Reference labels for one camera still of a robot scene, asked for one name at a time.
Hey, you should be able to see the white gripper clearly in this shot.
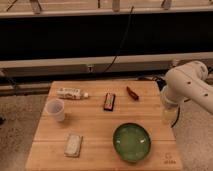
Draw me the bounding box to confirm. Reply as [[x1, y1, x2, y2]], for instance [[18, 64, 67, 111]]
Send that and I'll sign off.
[[162, 106, 179, 126]]

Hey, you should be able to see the green ceramic bowl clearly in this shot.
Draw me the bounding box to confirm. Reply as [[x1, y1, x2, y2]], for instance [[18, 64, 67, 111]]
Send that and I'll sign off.
[[113, 123, 151, 163]]

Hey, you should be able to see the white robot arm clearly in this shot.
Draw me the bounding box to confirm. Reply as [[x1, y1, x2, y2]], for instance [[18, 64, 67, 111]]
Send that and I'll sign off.
[[160, 61, 213, 125]]

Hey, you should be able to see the dark rectangular bar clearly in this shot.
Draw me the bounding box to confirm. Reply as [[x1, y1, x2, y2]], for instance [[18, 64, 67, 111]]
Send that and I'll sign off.
[[103, 93, 116, 111]]

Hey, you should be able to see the small white plastic bottle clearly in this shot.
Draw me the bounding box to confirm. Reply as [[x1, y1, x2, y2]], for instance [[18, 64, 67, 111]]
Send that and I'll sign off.
[[57, 88, 89, 100]]

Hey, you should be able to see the translucent plastic cup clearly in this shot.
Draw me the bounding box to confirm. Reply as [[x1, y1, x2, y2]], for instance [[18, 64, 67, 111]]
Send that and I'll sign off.
[[45, 98, 65, 122]]

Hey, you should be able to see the black cable on floor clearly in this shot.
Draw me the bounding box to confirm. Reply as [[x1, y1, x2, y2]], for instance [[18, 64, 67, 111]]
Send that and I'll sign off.
[[138, 75, 193, 129]]

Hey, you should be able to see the black hanging cable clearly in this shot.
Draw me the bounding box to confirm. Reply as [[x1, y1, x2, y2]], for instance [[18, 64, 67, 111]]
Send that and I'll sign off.
[[101, 5, 135, 74]]

